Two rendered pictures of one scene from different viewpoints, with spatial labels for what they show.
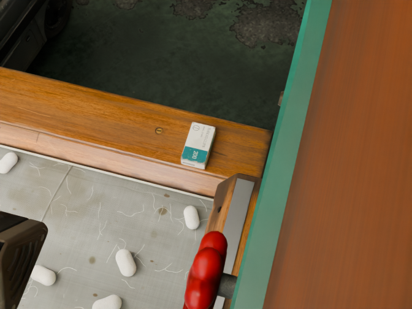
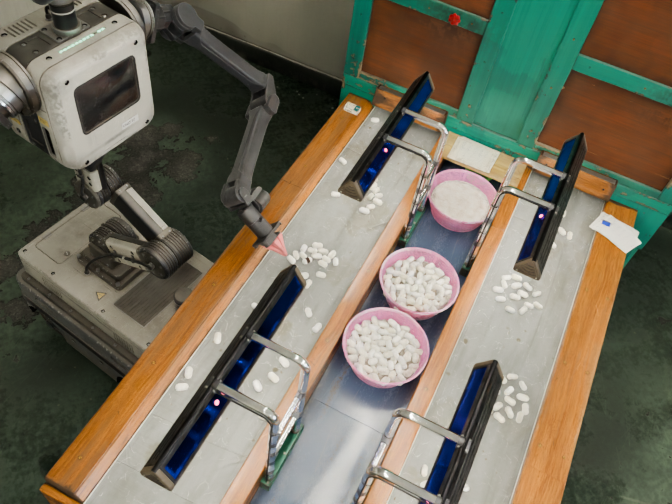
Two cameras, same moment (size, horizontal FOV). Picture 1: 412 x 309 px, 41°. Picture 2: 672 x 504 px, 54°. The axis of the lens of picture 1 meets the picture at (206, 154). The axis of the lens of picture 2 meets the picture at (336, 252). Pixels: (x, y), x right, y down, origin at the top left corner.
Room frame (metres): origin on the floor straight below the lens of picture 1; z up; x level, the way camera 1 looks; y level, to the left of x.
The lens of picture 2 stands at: (0.25, 2.09, 2.50)
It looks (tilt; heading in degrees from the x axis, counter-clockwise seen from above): 52 degrees down; 272
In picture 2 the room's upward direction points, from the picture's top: 11 degrees clockwise
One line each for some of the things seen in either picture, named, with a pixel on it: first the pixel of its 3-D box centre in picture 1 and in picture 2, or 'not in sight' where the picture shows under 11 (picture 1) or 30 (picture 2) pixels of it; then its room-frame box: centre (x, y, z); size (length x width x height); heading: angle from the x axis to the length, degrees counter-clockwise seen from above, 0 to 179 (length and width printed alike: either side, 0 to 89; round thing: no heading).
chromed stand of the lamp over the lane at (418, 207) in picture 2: not in sight; (402, 178); (0.12, 0.47, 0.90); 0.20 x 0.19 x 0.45; 74
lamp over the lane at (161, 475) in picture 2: not in sight; (232, 363); (0.46, 1.37, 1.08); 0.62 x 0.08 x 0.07; 74
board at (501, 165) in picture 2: not in sight; (481, 159); (-0.19, 0.14, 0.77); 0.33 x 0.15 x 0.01; 164
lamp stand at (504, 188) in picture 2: not in sight; (512, 226); (-0.27, 0.58, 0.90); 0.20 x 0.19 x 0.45; 74
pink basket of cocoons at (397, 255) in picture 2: not in sight; (416, 287); (0.00, 0.78, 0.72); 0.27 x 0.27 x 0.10
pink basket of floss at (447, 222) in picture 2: not in sight; (460, 203); (-0.12, 0.35, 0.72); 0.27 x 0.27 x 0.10
